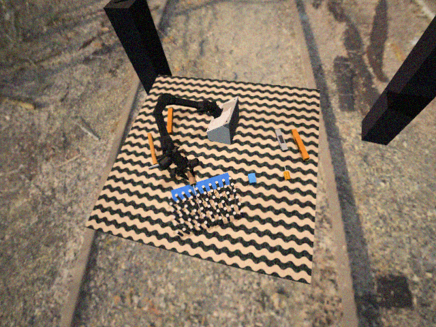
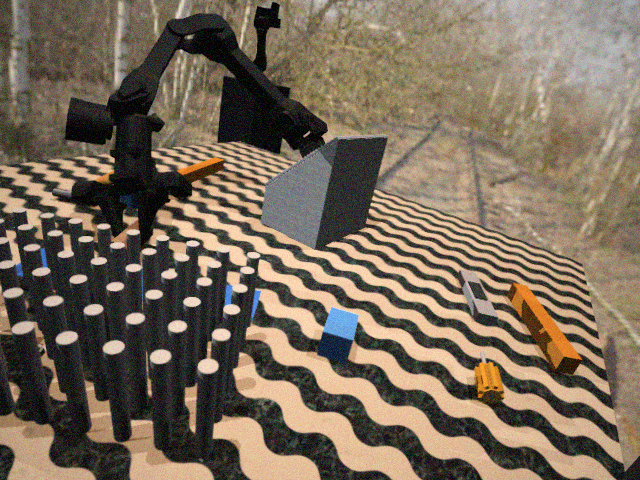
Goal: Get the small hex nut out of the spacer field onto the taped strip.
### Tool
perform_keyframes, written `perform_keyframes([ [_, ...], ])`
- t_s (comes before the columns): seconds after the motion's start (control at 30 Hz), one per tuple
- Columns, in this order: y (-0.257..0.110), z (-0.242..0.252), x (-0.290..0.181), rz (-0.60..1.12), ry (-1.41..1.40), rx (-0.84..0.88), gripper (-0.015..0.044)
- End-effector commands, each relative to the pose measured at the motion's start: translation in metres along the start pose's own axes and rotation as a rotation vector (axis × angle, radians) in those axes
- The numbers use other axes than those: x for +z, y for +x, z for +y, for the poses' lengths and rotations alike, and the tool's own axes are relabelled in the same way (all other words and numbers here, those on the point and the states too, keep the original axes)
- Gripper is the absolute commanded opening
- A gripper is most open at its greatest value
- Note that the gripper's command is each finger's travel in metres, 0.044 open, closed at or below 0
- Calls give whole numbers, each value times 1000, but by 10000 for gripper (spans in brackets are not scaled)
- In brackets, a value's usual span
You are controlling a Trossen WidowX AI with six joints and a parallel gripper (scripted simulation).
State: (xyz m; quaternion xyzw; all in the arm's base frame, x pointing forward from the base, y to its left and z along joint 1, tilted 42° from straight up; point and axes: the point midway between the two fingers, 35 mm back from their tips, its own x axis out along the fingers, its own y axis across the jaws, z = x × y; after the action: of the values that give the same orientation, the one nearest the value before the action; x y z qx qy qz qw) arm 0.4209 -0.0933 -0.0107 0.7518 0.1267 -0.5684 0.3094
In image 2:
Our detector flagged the blue flat strip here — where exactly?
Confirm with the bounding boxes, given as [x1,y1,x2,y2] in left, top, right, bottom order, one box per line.
[16,248,261,322]

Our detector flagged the orange rectangular bar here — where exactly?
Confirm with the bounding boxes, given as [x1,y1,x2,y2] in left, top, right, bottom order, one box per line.
[177,158,224,183]
[507,283,582,375]

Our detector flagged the blue cube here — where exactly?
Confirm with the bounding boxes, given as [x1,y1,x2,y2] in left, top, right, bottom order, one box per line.
[317,307,359,364]
[120,194,138,209]

